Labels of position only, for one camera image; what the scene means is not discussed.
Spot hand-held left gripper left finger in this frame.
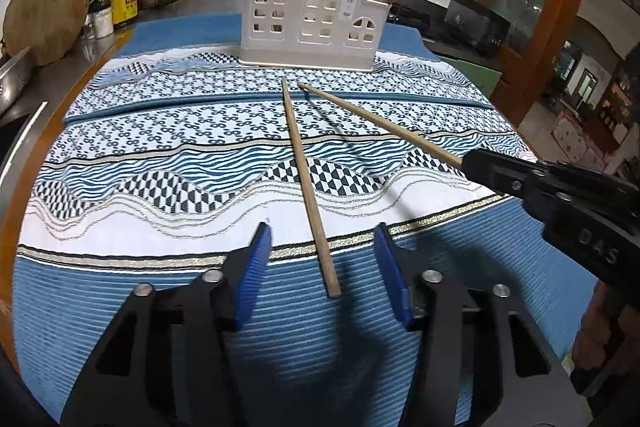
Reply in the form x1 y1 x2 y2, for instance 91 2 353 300
60 222 273 427

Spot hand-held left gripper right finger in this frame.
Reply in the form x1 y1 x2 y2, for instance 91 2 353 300
374 223 593 427

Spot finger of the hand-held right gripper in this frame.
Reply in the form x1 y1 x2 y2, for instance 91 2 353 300
461 149 551 208

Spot white plastic chopstick holder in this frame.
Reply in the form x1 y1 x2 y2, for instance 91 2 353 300
236 0 391 70

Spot person's right hand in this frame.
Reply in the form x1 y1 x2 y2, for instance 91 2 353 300
570 279 623 400

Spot pink patterned floor mat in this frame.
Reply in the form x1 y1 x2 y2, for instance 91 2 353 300
551 112 609 172

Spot green flat panel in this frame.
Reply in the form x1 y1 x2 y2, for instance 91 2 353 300
467 57 502 94

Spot blue patterned table mat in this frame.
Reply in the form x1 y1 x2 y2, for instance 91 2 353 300
10 9 601 427

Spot black countertop appliance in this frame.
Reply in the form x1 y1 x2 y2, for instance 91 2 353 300
444 0 511 58

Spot black induction cooktop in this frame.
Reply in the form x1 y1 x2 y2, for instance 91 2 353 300
387 2 434 38

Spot white spice jar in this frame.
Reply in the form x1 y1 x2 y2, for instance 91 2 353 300
92 0 116 39

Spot metal colander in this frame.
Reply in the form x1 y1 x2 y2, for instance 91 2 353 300
0 47 36 118

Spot round wooden cutting board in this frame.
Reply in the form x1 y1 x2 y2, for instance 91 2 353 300
2 0 90 66

